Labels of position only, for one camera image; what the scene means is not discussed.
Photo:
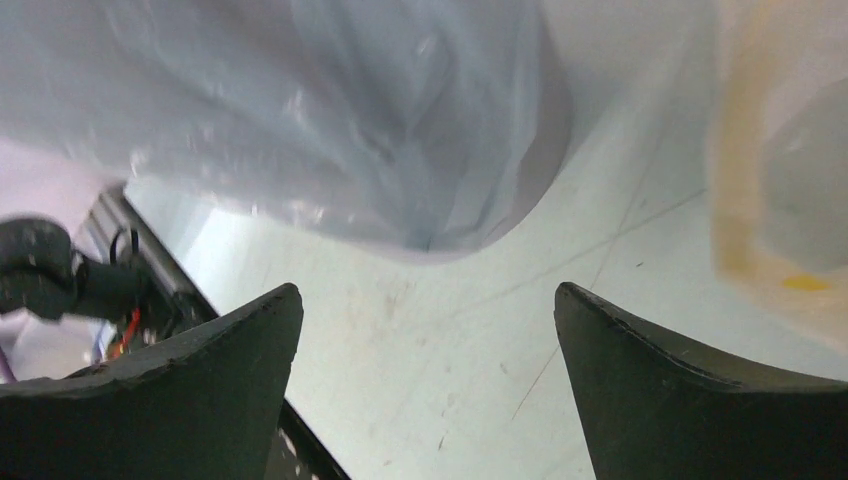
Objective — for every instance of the grey plastic trash bin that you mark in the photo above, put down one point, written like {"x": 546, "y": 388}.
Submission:
{"x": 538, "y": 169}

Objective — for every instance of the clear bag with yellow rim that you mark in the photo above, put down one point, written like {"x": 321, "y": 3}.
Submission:
{"x": 777, "y": 160}

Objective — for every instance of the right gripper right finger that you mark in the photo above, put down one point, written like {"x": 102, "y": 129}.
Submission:
{"x": 655, "y": 404}

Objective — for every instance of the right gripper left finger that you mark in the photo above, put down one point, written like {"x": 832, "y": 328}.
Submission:
{"x": 95, "y": 424}

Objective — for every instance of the light blue trash bag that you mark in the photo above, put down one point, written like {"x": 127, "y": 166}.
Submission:
{"x": 400, "y": 123}

